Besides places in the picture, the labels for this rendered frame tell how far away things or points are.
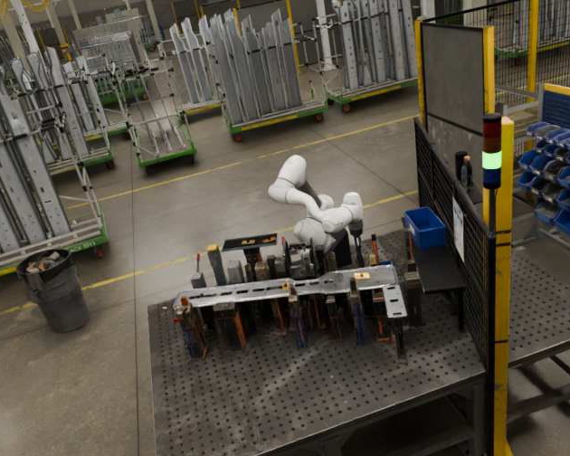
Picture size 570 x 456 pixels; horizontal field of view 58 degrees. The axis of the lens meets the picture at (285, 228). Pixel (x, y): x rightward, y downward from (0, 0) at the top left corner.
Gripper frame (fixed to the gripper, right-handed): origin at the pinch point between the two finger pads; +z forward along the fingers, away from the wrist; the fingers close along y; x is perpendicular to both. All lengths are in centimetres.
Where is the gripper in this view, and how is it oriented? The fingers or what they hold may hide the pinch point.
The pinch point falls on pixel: (359, 258)
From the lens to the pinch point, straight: 302.8
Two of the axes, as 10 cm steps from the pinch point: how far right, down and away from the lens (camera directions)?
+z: 1.8, 8.8, 4.4
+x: 9.8, -1.3, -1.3
